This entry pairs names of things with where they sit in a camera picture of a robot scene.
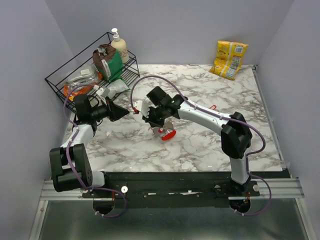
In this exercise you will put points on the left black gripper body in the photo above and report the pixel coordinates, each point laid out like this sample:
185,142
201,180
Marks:
108,101

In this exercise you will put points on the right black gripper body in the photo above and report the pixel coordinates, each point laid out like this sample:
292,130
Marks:
156,114

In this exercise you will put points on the metal red key organizer plate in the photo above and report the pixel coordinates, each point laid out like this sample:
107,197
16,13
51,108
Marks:
165,133

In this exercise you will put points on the large red key tag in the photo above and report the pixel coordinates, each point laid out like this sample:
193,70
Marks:
213,107

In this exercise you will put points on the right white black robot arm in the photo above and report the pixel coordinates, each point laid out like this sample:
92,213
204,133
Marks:
233,130

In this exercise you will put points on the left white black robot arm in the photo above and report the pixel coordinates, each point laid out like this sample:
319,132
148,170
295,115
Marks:
70,167

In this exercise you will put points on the green white snack packet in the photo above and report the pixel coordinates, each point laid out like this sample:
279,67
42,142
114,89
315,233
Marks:
118,86

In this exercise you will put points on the orange snack packet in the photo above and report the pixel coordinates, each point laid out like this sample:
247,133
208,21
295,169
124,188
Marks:
69,90

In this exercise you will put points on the clear plastic packet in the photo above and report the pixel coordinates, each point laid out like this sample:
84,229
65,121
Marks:
83,76

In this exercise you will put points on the brown green bag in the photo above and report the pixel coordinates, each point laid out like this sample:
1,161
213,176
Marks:
108,62

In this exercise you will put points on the cream pump lotion bottle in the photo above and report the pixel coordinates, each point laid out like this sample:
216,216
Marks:
120,45

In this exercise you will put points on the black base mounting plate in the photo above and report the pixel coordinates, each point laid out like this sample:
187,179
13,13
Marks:
182,190

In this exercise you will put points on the yellow chips bag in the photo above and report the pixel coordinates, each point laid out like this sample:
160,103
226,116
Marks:
228,59

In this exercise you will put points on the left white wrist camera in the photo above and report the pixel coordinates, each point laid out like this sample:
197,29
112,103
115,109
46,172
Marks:
103,93

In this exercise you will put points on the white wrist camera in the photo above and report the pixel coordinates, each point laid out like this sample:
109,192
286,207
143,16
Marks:
103,93
142,107

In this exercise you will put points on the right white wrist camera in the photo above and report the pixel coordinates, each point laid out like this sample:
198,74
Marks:
142,107

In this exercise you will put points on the black wire rack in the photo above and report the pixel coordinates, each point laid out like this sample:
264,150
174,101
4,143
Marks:
57,79

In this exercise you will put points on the aluminium rail frame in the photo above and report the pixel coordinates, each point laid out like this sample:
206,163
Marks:
66,216

